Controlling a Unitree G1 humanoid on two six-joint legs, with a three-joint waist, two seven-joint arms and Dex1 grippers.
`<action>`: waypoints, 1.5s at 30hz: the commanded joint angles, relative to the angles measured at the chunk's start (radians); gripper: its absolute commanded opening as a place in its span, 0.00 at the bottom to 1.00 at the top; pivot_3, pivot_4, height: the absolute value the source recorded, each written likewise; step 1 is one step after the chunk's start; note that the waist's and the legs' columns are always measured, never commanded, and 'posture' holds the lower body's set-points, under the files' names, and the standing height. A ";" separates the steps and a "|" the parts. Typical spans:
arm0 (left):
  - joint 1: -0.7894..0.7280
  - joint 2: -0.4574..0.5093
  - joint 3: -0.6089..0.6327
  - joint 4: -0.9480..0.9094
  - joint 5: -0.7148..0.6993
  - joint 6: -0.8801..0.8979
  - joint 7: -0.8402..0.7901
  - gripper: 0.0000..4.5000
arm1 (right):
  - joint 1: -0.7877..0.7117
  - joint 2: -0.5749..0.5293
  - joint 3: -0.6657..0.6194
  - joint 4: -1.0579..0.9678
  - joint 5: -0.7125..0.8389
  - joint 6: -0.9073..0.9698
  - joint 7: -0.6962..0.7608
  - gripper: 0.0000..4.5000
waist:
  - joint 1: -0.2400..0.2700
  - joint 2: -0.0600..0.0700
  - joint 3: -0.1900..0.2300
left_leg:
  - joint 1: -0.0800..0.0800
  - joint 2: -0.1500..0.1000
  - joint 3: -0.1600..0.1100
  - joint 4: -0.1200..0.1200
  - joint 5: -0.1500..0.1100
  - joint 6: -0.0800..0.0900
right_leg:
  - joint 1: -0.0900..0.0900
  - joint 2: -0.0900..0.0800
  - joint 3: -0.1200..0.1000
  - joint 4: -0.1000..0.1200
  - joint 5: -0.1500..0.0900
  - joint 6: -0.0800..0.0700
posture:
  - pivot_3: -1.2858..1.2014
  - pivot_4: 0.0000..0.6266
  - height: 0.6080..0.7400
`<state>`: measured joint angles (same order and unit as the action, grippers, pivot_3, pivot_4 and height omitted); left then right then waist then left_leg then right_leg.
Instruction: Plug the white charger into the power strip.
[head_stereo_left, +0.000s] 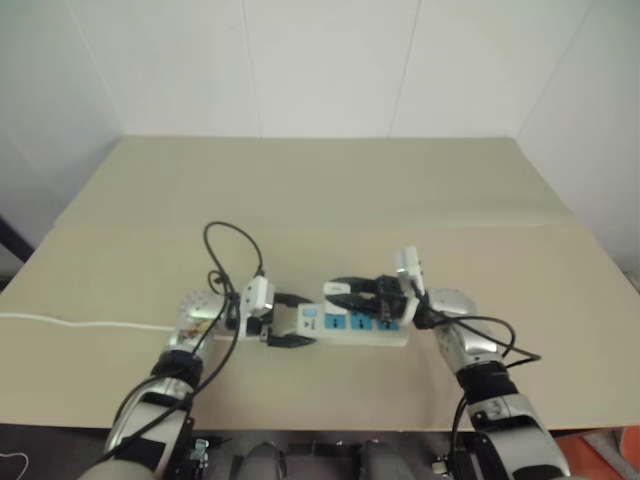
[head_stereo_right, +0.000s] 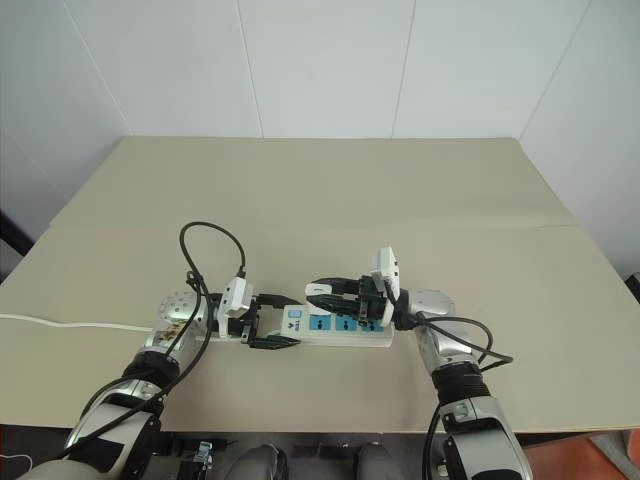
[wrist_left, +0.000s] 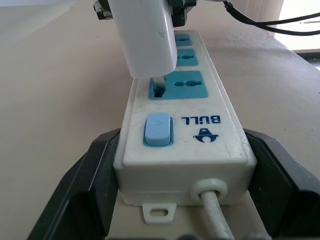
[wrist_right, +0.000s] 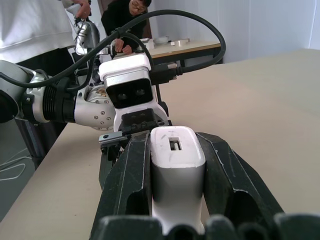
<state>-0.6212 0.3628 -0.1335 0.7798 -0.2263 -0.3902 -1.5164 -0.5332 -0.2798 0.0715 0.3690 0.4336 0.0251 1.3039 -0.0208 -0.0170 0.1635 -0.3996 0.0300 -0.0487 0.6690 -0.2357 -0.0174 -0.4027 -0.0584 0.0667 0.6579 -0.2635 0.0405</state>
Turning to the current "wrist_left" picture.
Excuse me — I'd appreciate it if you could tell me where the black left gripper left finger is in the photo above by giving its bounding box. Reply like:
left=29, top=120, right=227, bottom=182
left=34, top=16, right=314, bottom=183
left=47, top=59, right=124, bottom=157
left=26, top=127, right=122, bottom=240

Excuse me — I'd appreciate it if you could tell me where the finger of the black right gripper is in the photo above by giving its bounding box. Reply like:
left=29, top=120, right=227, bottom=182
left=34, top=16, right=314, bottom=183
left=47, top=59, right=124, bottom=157
left=93, top=0, right=114, bottom=21
left=168, top=0, right=198, bottom=28

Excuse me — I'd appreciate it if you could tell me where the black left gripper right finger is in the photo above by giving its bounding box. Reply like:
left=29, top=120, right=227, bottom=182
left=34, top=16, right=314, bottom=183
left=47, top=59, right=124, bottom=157
left=243, top=127, right=320, bottom=240

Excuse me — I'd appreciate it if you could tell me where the white charger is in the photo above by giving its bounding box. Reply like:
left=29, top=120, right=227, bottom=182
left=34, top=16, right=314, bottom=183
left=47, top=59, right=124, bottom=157
left=110, top=0, right=178, bottom=80

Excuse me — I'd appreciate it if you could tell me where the white power strip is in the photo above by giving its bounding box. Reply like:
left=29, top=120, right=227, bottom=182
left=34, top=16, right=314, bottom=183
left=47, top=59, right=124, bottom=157
left=112, top=29, right=258, bottom=240

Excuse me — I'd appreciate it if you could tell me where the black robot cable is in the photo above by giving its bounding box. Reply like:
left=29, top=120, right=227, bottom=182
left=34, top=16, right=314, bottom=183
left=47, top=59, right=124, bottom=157
left=222, top=0, right=320, bottom=37

